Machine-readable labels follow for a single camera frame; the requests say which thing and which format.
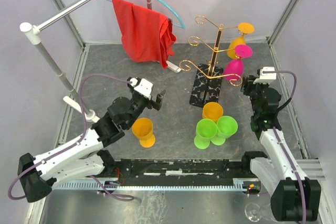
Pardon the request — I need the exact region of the green wine glass left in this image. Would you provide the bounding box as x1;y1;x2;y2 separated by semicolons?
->
194;119;217;150

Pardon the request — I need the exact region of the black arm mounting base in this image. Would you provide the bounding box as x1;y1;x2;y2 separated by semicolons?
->
95;157;258;186

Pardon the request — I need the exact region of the red cloth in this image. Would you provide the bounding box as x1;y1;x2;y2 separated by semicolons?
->
112;0;176;69

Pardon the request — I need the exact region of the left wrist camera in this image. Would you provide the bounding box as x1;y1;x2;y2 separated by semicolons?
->
127;77;153;100

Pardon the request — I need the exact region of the white cable tray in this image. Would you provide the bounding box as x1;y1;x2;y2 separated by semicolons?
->
56;179;263;194

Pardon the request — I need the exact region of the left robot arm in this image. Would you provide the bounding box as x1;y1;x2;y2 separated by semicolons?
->
17;88;165;203

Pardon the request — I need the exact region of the green wine glass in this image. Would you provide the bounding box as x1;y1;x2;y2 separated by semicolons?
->
211;115;238;146
194;119;217;150

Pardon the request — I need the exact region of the pink wine glass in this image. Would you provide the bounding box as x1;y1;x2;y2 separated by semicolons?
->
223;44;253;81

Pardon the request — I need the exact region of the green wine glass right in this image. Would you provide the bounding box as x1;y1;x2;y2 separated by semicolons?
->
211;115;238;146

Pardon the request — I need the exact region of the silver clothes rail stand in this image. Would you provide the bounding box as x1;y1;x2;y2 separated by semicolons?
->
19;0;182;126

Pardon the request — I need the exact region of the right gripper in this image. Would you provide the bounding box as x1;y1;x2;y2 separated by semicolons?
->
239;75;269;115

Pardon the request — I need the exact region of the gold wine glass rack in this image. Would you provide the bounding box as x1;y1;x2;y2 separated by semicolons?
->
179;16;244;107

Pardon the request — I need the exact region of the orange wine glass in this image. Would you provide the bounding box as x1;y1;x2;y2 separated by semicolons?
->
202;102;224;123
132;118;155;148
227;22;255;59

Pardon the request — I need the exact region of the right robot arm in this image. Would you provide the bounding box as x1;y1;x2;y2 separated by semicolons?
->
240;76;321;223

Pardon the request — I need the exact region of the clear wine glass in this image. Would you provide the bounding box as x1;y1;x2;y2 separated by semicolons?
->
244;202;274;222

